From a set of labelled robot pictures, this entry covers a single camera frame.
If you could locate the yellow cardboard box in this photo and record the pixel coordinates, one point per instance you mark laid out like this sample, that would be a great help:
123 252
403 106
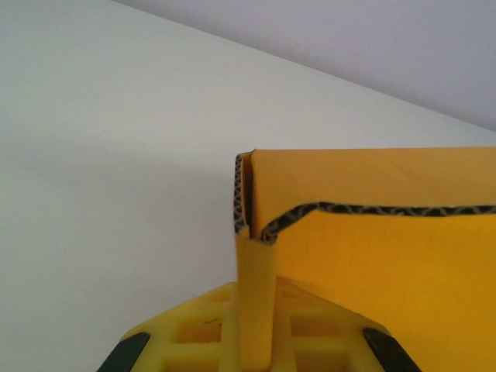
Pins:
387 271

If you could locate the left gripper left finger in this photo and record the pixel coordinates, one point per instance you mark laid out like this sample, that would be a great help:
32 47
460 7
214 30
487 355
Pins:
162 329

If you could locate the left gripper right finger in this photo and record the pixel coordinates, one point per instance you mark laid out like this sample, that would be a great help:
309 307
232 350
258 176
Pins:
350 348

